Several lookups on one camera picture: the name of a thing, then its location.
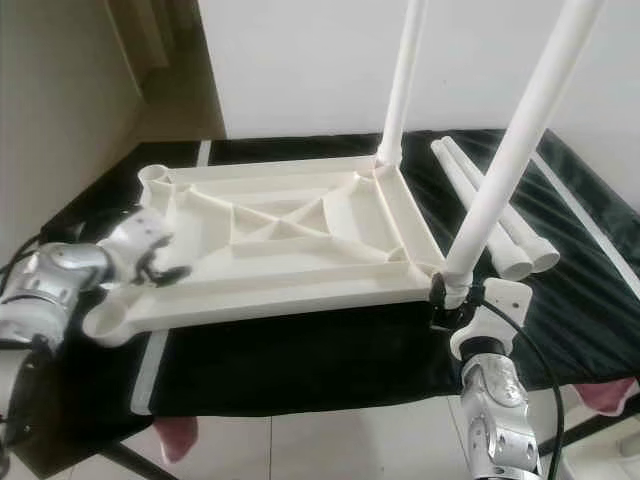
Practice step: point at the pink cloth item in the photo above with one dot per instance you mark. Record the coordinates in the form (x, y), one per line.
(175, 440)
(610, 398)

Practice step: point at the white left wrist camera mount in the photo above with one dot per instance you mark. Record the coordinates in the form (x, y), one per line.
(145, 235)

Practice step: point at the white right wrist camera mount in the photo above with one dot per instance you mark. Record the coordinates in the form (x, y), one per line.
(500, 305)

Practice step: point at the black table cloth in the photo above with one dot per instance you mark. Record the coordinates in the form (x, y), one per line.
(310, 360)

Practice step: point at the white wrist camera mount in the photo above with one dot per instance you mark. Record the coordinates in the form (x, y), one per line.
(145, 235)
(500, 305)

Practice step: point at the white plastic children table top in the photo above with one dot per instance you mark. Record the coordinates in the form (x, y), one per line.
(290, 295)

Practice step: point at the beige door frame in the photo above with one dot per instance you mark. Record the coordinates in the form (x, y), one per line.
(135, 30)

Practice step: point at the white round stand base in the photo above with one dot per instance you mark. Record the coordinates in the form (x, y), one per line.
(610, 465)

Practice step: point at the black stand bar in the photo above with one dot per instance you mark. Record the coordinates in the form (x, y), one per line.
(600, 428)
(150, 462)

